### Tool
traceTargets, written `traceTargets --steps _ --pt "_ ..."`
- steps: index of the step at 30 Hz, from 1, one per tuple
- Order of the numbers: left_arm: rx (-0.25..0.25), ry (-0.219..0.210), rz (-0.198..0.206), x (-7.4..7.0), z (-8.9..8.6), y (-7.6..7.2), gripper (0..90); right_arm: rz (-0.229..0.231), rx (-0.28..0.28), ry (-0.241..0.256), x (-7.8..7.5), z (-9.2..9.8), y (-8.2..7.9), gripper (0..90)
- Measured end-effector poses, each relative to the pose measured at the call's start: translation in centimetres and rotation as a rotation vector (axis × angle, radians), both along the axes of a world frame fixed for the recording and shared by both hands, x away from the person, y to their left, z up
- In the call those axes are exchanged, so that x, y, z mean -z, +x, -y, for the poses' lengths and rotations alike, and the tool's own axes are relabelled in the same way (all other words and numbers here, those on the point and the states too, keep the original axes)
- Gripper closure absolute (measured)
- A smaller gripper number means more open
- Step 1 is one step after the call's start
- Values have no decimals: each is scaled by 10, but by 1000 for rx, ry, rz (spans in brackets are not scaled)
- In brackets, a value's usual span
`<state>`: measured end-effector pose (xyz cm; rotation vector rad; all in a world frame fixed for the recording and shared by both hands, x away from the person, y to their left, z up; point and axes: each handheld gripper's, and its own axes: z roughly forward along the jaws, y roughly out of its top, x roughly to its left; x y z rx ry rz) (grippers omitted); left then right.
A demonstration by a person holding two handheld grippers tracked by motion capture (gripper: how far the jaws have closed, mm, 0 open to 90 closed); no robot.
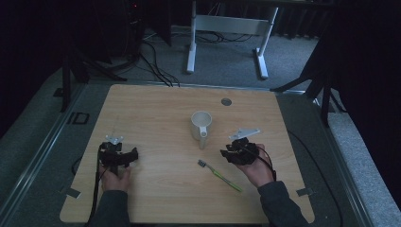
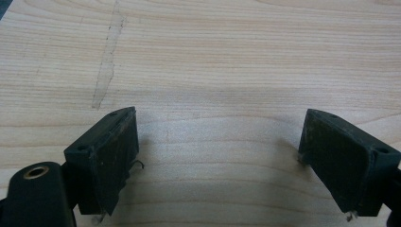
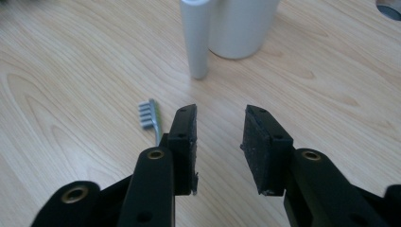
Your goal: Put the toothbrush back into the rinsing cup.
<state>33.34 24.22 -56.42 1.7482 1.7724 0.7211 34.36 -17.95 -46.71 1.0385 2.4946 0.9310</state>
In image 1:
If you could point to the person's left hand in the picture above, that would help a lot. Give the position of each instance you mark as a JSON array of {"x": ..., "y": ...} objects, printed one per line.
[{"x": 116, "y": 180}]

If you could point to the person's right hand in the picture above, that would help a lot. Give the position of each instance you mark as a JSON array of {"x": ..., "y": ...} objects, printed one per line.
[{"x": 259, "y": 172}]

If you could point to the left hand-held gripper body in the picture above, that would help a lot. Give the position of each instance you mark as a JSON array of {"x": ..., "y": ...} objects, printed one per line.
[{"x": 111, "y": 155}]

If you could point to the white metal stand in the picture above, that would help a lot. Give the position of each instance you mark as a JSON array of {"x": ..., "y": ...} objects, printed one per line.
[{"x": 231, "y": 24}]

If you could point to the black tripod stand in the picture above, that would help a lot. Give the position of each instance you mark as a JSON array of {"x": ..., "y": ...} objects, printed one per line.
[
  {"x": 66, "y": 78},
  {"x": 324, "y": 88}
]

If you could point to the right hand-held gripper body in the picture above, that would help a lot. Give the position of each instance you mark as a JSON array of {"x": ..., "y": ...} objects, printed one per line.
[{"x": 245, "y": 150}]

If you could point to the green toothbrush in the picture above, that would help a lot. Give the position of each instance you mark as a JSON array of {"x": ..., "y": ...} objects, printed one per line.
[{"x": 220, "y": 176}]

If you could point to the white cup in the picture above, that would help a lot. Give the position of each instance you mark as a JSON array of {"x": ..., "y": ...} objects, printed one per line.
[{"x": 201, "y": 125}]

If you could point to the grey round table grommet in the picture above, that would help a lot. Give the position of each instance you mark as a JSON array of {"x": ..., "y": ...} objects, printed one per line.
[{"x": 226, "y": 101}]

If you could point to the grey tape piece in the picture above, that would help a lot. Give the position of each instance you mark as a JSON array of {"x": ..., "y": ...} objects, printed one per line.
[
  {"x": 73, "y": 192},
  {"x": 305, "y": 191}
]

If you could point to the black rectangular frame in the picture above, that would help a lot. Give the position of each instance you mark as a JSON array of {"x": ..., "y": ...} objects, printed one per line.
[{"x": 79, "y": 118}]

